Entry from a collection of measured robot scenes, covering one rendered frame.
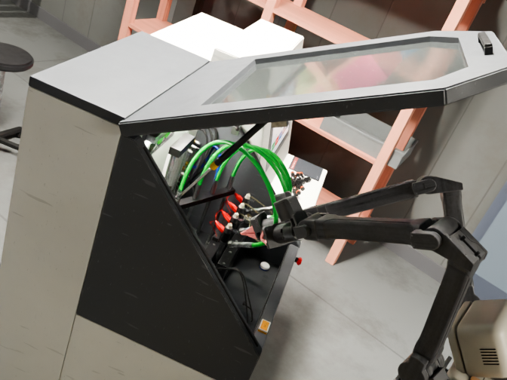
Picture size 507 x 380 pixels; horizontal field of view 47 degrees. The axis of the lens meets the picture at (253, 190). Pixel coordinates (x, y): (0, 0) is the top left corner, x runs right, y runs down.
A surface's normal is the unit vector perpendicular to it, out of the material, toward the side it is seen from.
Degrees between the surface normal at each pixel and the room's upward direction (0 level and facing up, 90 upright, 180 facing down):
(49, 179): 90
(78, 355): 90
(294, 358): 0
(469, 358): 90
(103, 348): 90
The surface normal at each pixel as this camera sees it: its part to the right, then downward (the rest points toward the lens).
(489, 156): -0.55, 0.24
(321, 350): 0.33, -0.82
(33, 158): -0.25, 0.41
